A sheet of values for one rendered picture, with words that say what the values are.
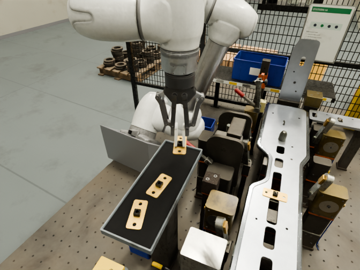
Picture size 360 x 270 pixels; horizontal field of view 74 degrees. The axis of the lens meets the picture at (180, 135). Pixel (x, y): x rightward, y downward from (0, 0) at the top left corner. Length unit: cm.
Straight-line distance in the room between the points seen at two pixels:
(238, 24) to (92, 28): 65
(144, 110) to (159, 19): 83
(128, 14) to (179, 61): 14
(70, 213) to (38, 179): 134
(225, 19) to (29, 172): 225
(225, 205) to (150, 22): 54
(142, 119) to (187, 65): 78
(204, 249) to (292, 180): 49
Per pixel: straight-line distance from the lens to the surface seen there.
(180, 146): 72
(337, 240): 132
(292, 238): 86
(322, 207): 101
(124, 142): 130
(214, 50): 111
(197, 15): 53
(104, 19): 55
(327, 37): 170
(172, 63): 55
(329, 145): 127
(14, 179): 272
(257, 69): 156
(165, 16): 52
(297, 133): 126
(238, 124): 90
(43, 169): 268
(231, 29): 107
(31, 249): 127
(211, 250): 66
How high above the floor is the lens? 170
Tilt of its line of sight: 38 degrees down
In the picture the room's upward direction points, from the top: straight up
